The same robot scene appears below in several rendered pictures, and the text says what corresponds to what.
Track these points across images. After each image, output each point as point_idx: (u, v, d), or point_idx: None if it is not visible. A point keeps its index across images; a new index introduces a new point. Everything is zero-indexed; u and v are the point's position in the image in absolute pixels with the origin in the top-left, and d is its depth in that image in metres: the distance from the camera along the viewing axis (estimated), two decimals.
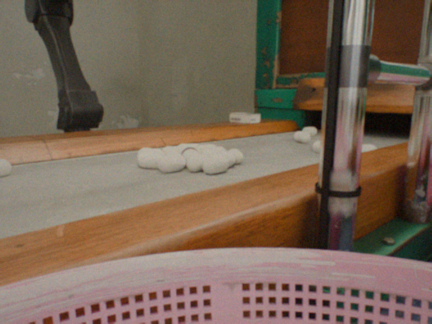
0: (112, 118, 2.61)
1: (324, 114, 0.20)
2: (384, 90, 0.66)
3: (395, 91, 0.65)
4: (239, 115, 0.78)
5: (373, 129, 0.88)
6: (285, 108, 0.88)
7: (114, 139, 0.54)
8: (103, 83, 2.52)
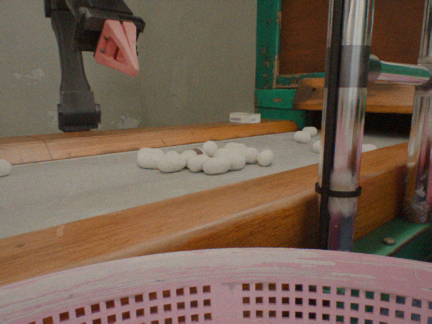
0: (112, 118, 2.61)
1: (324, 114, 0.20)
2: (384, 90, 0.66)
3: (395, 91, 0.65)
4: (239, 115, 0.78)
5: (373, 129, 0.88)
6: (285, 108, 0.88)
7: (114, 139, 0.54)
8: (103, 83, 2.52)
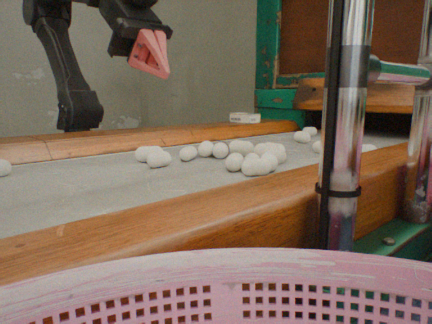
0: (112, 118, 2.61)
1: (324, 114, 0.20)
2: (384, 90, 0.66)
3: (395, 91, 0.65)
4: (239, 115, 0.78)
5: (373, 129, 0.88)
6: (285, 108, 0.88)
7: (114, 139, 0.54)
8: (103, 83, 2.52)
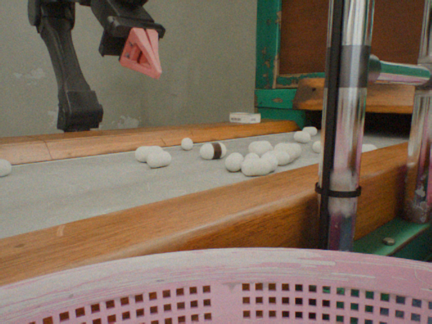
0: (112, 118, 2.61)
1: (324, 114, 0.20)
2: (384, 90, 0.66)
3: (395, 91, 0.65)
4: (239, 115, 0.78)
5: (373, 129, 0.88)
6: (285, 108, 0.88)
7: (114, 139, 0.54)
8: (103, 83, 2.52)
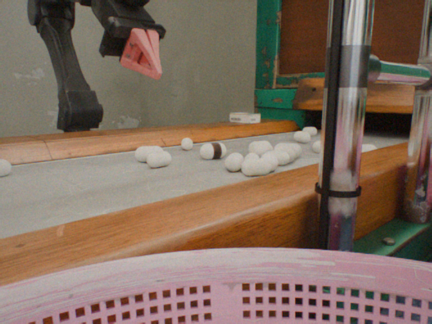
0: (112, 118, 2.61)
1: (324, 114, 0.20)
2: (384, 90, 0.66)
3: (395, 91, 0.65)
4: (239, 115, 0.78)
5: (373, 129, 0.88)
6: (285, 108, 0.88)
7: (114, 139, 0.54)
8: (103, 83, 2.52)
